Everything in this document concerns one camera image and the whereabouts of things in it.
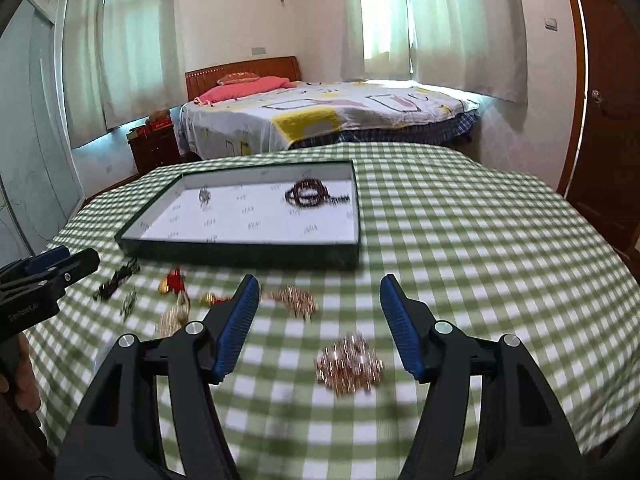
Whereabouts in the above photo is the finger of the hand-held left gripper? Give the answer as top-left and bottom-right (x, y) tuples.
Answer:
(0, 245), (71, 283)
(20, 248), (101, 293)

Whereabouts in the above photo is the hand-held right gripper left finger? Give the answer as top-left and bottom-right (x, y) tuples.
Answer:
(55, 274), (262, 480)

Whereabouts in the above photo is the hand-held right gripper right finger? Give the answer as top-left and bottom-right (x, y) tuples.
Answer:
(379, 274), (586, 480)

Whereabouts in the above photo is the black pendant with cord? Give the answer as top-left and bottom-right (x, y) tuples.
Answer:
(95, 261), (141, 301)

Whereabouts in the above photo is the rose gold bracelet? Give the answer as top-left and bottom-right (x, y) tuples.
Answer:
(315, 332), (383, 396)

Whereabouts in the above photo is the pearl bracelet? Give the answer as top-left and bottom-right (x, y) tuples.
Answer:
(155, 292), (193, 338)

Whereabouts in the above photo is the rose gold chain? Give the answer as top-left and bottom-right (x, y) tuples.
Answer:
(262, 285), (320, 318)

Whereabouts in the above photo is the green shallow box tray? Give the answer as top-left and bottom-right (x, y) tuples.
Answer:
(115, 160), (362, 270)

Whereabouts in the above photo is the red cord gold ingot charm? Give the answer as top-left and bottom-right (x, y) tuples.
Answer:
(157, 269), (187, 295)

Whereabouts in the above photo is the person's left hand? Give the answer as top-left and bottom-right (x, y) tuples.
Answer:
(0, 335), (38, 401)

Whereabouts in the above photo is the green checked tablecloth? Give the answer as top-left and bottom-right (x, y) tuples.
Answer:
(22, 142), (640, 480)

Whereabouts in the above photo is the pale blue wardrobe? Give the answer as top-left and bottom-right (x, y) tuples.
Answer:
(0, 0), (85, 258)

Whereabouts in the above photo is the dark wooden nightstand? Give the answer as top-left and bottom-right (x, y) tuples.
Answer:
(126, 122), (182, 175)

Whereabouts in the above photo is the red box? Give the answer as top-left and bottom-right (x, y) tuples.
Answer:
(134, 119), (174, 137)

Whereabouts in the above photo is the long white curtain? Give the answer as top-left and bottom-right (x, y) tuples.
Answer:
(62, 0), (176, 150)

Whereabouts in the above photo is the wooden bed headboard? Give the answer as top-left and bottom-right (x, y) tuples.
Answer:
(185, 56), (302, 102)

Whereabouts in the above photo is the printed white bedsheet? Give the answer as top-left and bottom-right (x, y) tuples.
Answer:
(179, 80), (481, 162)

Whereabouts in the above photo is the pink blanket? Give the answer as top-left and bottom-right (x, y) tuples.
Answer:
(194, 76), (292, 107)

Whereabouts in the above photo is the brown wooden door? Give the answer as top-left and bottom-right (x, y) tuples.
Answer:
(557, 0), (640, 281)

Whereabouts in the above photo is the wide white curtain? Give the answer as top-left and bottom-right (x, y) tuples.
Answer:
(405, 0), (528, 107)

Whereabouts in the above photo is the narrow white curtain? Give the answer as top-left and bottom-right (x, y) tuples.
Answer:
(345, 0), (416, 75)

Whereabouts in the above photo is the dark red bead bracelet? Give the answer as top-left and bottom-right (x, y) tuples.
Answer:
(284, 179), (351, 209)

